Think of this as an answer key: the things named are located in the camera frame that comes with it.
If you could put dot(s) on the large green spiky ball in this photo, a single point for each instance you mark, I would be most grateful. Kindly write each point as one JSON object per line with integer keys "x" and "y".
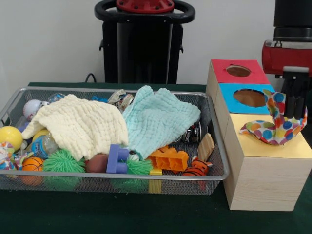
{"x": 63, "y": 161}

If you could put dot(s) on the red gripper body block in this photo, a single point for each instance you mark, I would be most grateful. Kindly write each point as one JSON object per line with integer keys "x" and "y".
{"x": 275, "y": 58}

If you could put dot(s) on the purple plastic building block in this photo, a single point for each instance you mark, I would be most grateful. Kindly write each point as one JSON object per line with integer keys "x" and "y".
{"x": 117, "y": 158}

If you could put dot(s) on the dark green tablecloth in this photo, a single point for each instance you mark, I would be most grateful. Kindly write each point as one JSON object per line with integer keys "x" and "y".
{"x": 122, "y": 214}

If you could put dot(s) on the mint green muslin cloth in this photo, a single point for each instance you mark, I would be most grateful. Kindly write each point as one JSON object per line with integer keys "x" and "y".
{"x": 156, "y": 117}

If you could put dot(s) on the yellow plastic ball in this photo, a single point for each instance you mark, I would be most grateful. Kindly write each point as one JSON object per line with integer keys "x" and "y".
{"x": 11, "y": 137}

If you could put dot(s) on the wooden box with three holes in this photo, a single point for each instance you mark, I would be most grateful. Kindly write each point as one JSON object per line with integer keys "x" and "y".
{"x": 268, "y": 185}

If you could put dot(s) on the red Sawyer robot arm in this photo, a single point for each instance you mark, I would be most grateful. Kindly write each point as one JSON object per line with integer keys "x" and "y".
{"x": 292, "y": 14}

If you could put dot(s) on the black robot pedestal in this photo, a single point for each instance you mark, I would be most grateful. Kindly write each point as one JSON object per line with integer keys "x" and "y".
{"x": 146, "y": 56}

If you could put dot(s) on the orange plastic building block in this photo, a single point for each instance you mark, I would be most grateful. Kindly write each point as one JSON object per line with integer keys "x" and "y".
{"x": 170, "y": 161}

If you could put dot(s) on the colourful heart print cloth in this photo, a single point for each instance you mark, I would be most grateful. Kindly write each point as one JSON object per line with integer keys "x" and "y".
{"x": 268, "y": 134}

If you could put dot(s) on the orange striped tiger plush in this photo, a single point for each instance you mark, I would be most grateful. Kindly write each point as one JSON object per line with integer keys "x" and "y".
{"x": 195, "y": 170}

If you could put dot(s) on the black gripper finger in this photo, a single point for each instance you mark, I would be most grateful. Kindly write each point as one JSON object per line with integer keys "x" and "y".
{"x": 290, "y": 102}
{"x": 300, "y": 102}

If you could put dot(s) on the brown toy football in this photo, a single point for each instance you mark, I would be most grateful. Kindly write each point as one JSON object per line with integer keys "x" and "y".
{"x": 96, "y": 163}

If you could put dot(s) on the cream yellow muslin cloth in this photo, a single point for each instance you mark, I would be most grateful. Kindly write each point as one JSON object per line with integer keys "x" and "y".
{"x": 80, "y": 124}

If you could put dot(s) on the orange mini basketball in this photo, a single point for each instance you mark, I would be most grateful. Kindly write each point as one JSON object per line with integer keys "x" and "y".
{"x": 33, "y": 163}

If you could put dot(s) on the small green spiky ball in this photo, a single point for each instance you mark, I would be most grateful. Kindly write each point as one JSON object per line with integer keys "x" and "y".
{"x": 137, "y": 167}

